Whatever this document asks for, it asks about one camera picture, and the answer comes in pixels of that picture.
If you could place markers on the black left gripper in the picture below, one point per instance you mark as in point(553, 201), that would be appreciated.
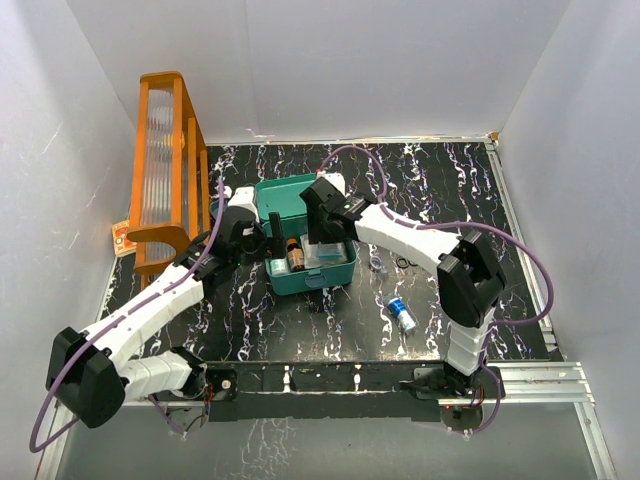
point(273, 245)

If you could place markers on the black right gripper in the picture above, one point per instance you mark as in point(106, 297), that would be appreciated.
point(317, 235)

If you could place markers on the brown orange-cap bottle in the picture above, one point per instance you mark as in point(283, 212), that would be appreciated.
point(295, 255)

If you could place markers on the teal medicine box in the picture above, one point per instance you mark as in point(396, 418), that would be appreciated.
point(283, 196)

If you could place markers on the teal wipe packet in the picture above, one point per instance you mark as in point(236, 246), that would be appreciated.
point(327, 252)

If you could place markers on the white blue bandage roll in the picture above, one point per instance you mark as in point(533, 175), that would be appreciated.
point(404, 319)

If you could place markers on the white medicine bottle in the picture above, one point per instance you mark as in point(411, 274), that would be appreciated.
point(279, 266)

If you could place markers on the dark teal tray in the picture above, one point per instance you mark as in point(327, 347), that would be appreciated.
point(215, 207)

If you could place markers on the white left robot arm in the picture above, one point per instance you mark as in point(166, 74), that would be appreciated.
point(93, 372)

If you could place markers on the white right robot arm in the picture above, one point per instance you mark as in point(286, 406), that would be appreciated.
point(469, 277)

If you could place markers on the black scissors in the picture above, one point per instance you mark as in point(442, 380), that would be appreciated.
point(403, 263)

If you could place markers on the orange wooden rack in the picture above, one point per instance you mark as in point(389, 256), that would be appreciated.
point(170, 184)

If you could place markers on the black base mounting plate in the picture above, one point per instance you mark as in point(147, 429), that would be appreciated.
point(416, 390)

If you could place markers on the orange card box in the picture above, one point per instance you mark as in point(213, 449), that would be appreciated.
point(121, 244)

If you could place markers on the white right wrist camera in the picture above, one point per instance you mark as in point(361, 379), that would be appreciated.
point(336, 179)

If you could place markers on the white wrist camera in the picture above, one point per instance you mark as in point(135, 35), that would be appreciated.
point(336, 179)
point(245, 197)

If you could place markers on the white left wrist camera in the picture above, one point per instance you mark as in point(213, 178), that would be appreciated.
point(245, 197)

